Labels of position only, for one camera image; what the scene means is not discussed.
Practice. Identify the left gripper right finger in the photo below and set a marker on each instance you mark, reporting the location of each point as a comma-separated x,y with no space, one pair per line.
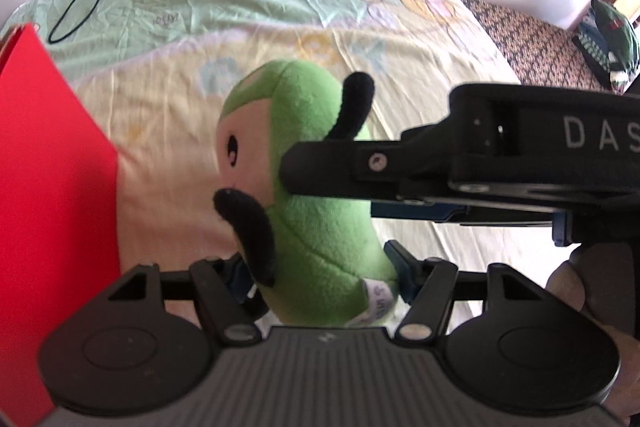
427,286

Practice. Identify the pastel cartoon bed sheet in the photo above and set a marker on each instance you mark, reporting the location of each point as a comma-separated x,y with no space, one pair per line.
153,75

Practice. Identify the person's right hand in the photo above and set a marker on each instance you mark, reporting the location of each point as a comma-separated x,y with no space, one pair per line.
602,282

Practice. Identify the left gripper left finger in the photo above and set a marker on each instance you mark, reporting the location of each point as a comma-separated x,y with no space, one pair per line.
222,301

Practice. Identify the red cardboard box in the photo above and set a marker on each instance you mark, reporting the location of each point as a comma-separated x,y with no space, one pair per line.
58,215

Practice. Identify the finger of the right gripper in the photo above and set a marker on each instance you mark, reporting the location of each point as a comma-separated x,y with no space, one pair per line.
413,167
420,211

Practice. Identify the dark patterned stool cushion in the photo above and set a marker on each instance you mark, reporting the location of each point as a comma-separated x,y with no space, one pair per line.
539,53

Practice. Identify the green plush with moustache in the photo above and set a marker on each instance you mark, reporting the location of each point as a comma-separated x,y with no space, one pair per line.
316,261

